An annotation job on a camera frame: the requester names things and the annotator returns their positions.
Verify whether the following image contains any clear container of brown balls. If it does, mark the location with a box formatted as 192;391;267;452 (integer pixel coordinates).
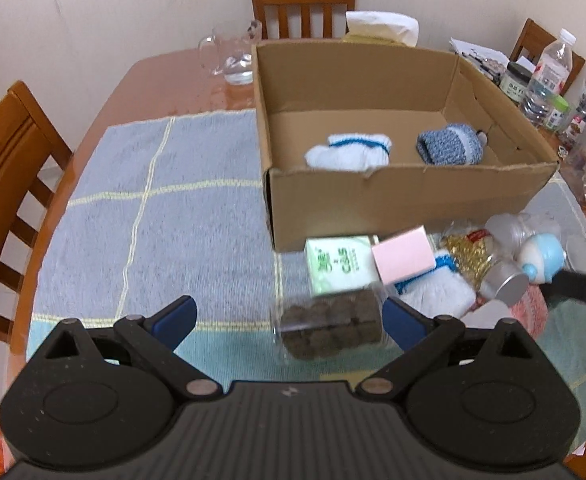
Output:
270;287;394;361

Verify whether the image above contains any blue knitted sock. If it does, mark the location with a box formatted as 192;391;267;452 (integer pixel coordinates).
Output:
415;123;488;166

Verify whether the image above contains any cardboard box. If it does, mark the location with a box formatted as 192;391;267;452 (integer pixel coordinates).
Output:
251;41;560;253

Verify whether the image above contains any small jar with green lid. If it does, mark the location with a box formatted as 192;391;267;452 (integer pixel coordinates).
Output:
543;95;571;133

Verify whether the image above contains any clear glass pitcher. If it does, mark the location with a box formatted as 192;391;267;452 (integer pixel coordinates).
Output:
198;20;264;86

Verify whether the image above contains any white sock with blue stripe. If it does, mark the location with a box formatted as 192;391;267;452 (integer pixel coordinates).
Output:
304;132;394;171
393;255;476;318

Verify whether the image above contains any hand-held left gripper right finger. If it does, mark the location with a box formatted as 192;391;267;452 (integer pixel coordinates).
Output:
355;296;548;401

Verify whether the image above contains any clear plastic water bottle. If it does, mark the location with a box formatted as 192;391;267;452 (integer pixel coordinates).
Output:
520;28;576;128

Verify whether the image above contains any stack of papers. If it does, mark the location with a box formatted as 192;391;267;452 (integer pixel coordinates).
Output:
448;37;511;83

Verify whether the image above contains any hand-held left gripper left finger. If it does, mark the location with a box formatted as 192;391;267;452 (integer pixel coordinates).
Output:
36;296;224;401

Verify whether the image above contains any green tissue pack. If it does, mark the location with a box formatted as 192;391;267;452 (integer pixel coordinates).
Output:
304;236;381;297

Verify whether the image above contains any glass jar with black lid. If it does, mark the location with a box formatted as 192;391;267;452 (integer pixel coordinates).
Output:
499;61;534;106

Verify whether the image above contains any pink knitted sock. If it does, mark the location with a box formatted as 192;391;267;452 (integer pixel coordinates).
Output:
510;285;548;341

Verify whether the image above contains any pink box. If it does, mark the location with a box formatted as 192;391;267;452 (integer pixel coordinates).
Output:
371;225;436;286

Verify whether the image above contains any blue-grey checked table cloth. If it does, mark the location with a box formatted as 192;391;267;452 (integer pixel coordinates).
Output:
26;109;586;456

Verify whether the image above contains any gold tissue box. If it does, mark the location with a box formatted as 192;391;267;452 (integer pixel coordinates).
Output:
342;10;420;48

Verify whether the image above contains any clear jar with metal lid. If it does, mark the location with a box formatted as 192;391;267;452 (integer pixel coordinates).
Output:
440;229;530;306

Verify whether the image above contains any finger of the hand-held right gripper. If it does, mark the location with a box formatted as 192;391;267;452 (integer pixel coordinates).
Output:
543;270;586;308

